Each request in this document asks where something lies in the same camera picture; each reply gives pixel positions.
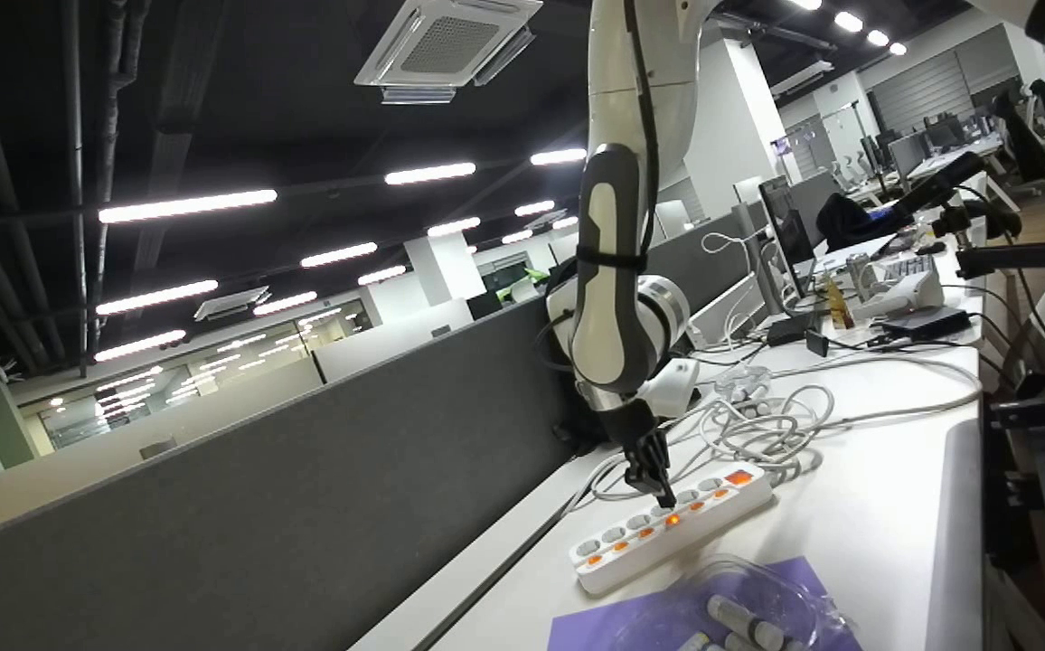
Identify white power strip orange switches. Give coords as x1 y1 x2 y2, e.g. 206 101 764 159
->
571 463 774 596

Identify clear plastic bag of markers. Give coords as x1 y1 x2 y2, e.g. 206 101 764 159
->
630 565 863 651

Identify black backpack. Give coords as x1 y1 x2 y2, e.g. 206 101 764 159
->
544 260 619 449

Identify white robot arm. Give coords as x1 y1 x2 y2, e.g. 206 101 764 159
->
547 0 718 507

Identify white cylindrical device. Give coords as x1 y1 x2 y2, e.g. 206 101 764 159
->
851 256 944 317

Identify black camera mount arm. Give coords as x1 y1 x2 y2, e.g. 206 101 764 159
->
881 152 1045 279

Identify ceiling air conditioner unit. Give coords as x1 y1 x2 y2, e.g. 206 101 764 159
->
354 0 544 103

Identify grey desk partition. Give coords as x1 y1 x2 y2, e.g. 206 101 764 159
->
0 209 779 651

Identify white power strip cable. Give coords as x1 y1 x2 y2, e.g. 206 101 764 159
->
586 346 988 507

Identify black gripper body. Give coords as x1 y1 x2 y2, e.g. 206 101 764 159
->
595 401 670 475

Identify computer monitor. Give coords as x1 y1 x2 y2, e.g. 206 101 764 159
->
748 176 822 346

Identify purple mat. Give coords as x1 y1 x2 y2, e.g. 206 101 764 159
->
547 558 863 651

